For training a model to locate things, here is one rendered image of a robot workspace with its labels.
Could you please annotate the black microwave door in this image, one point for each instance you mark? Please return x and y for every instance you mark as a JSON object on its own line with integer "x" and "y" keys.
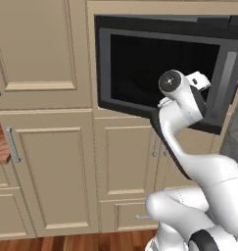
{"x": 136, "y": 68}

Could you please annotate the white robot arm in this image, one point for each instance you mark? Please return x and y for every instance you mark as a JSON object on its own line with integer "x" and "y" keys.
{"x": 218, "y": 183}

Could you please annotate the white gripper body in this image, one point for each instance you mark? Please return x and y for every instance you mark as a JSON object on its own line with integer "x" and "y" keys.
{"x": 164, "y": 102}

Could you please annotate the tall beige cupboard door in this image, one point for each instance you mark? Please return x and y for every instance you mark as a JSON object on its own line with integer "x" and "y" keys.
{"x": 52, "y": 176}
{"x": 38, "y": 49}

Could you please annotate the black microwave oven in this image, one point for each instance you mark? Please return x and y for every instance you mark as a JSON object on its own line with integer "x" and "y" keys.
{"x": 163, "y": 22}

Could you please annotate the beige drawer front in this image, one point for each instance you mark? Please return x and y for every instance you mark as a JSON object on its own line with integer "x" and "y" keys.
{"x": 127, "y": 215}
{"x": 4, "y": 178}

